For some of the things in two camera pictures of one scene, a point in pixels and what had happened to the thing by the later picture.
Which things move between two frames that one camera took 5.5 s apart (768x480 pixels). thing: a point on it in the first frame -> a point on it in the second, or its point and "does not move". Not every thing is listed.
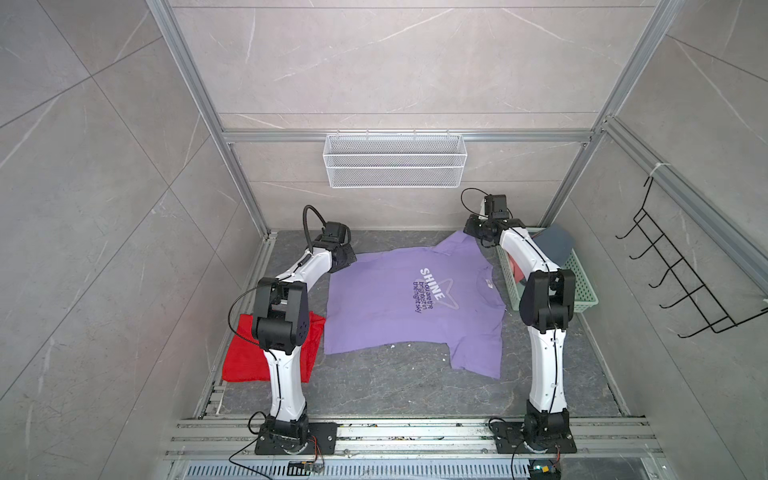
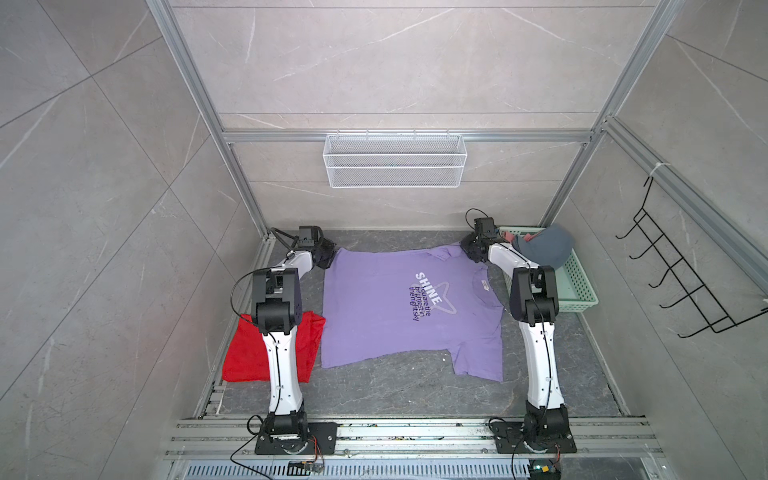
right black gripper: (471, 226) -> (465, 242)
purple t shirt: (446, 294) does not move
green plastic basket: (585, 294) does not move
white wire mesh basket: (396, 161) does not move
